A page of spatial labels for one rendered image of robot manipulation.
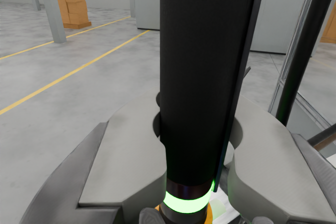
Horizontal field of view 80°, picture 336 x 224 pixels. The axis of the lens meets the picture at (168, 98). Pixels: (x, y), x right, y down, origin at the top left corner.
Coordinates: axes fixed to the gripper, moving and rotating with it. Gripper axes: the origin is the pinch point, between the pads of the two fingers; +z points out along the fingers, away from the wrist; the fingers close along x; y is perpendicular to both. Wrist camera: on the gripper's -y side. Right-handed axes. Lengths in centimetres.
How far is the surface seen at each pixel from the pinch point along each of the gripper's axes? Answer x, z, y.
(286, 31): 250, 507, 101
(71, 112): -145, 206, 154
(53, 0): -331, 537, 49
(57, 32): -336, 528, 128
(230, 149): 15, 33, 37
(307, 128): 71, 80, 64
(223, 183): 11.9, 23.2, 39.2
